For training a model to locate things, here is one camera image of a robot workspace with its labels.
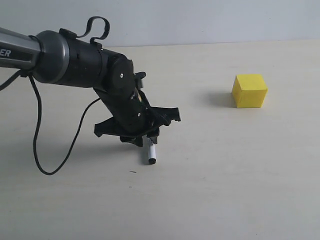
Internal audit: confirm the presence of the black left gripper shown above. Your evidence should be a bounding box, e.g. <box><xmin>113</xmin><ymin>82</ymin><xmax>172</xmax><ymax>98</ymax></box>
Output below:
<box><xmin>94</xmin><ymin>99</ymin><xmax>181</xmax><ymax>147</ymax></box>

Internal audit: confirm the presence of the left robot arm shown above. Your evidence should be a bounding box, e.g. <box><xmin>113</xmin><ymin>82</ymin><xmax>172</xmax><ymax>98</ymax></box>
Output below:
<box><xmin>0</xmin><ymin>22</ymin><xmax>181</xmax><ymax>147</ymax></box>

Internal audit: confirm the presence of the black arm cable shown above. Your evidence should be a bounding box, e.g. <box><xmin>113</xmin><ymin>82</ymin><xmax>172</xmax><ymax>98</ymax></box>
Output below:
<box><xmin>0</xmin><ymin>72</ymin><xmax>101</xmax><ymax>176</ymax></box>

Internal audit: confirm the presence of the yellow foam cube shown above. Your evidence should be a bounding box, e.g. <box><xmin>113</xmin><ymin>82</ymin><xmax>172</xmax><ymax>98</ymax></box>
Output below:
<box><xmin>231</xmin><ymin>74</ymin><xmax>268</xmax><ymax>109</ymax></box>

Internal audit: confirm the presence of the black and white marker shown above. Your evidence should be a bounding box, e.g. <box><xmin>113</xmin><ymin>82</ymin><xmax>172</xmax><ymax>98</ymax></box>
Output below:
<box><xmin>147</xmin><ymin>137</ymin><xmax>157</xmax><ymax>165</ymax></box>

